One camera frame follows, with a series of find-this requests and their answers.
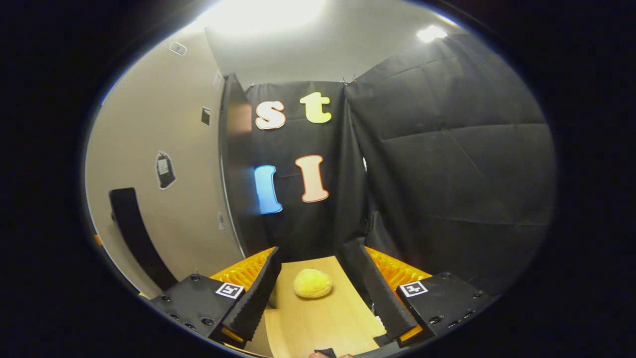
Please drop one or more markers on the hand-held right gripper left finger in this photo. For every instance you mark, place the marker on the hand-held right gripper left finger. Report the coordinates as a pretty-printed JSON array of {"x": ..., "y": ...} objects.
[{"x": 258, "y": 298}]

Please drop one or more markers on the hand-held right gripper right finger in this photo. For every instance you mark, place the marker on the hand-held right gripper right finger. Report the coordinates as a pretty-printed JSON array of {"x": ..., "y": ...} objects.
[{"x": 385, "y": 303}]

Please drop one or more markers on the dark grey cabinet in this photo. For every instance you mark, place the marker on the dark grey cabinet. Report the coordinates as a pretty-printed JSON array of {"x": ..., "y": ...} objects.
[{"x": 238, "y": 174}]

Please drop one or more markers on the pale cabinet door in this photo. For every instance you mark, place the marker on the pale cabinet door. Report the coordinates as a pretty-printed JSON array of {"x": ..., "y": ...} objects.
[{"x": 189, "y": 124}]

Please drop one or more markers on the yellow round sponge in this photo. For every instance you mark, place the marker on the yellow round sponge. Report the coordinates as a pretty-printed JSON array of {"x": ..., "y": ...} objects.
[{"x": 312, "y": 283}]

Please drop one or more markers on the black backdrop cloth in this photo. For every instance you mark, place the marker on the black backdrop cloth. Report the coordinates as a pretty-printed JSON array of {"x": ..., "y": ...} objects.
[{"x": 447, "y": 174}]

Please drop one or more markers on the ceiling light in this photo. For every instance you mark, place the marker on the ceiling light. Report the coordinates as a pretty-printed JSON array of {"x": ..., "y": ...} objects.
[
  {"x": 261, "y": 15},
  {"x": 431, "y": 33}
]

